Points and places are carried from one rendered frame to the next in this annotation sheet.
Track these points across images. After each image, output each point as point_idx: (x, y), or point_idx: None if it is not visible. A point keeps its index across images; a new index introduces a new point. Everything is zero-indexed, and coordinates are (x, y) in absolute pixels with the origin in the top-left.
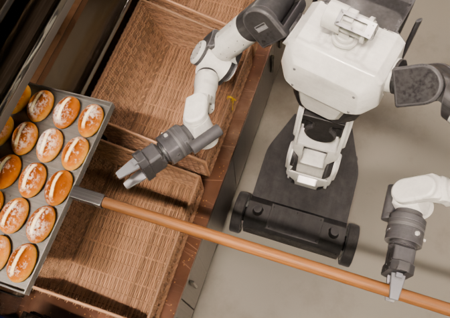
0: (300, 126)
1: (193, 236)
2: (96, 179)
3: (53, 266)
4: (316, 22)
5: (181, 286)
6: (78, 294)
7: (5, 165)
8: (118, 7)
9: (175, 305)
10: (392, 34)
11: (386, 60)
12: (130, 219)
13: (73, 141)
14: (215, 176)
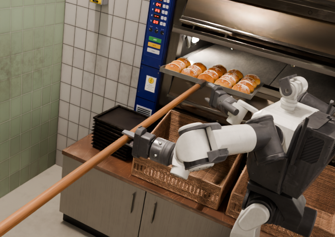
0: None
1: (183, 199)
2: (223, 164)
3: (174, 142)
4: (300, 105)
5: (152, 188)
6: None
7: (217, 68)
8: None
9: (142, 184)
10: (298, 122)
11: (276, 116)
12: (197, 176)
13: (228, 80)
14: (226, 217)
